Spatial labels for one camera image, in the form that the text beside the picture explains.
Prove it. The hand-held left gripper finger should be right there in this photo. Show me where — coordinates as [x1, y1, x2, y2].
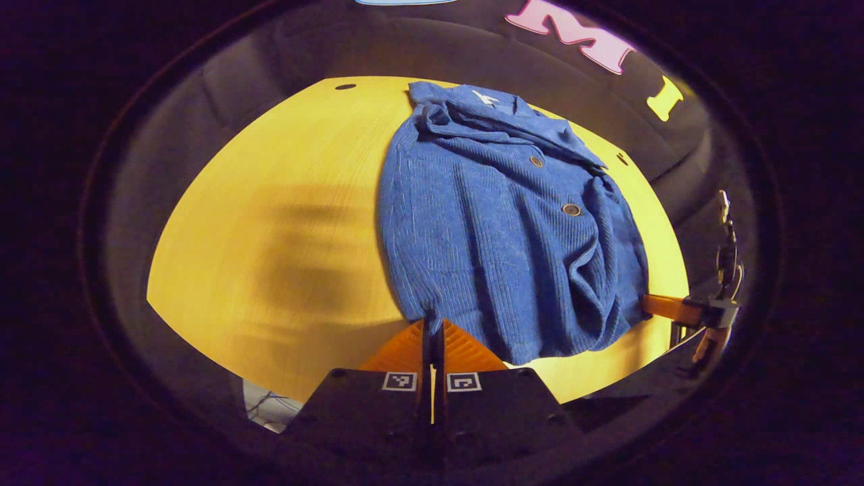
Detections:
[279, 319, 433, 468]
[435, 319, 586, 468]

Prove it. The blue knitted button cardigan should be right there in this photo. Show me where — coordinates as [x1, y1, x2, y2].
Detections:
[378, 81, 653, 366]

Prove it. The black backdrop cloth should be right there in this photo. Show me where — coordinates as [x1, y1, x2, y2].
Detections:
[101, 0, 757, 433]

